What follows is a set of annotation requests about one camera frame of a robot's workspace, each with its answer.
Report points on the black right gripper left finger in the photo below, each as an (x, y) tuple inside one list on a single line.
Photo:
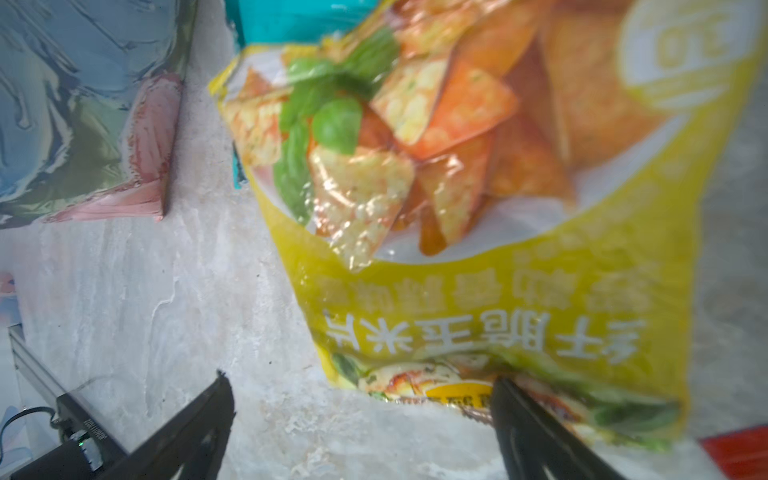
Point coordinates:
[(191, 445)]

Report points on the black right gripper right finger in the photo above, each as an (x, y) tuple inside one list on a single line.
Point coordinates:
[(535, 445)]

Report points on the red orange snack packet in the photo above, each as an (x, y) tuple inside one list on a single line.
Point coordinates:
[(740, 455)]

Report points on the yellow snack bag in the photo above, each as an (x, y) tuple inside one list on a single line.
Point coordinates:
[(524, 202)]

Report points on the floral paper gift bag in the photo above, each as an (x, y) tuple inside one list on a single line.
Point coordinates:
[(90, 98)]

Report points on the teal Fox's bag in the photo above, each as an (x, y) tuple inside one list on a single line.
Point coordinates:
[(297, 91)]

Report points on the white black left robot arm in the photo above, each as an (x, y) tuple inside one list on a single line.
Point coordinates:
[(66, 462)]

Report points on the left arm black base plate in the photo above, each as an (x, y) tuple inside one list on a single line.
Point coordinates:
[(80, 422)]

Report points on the aluminium front rail frame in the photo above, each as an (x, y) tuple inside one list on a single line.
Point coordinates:
[(33, 370)]

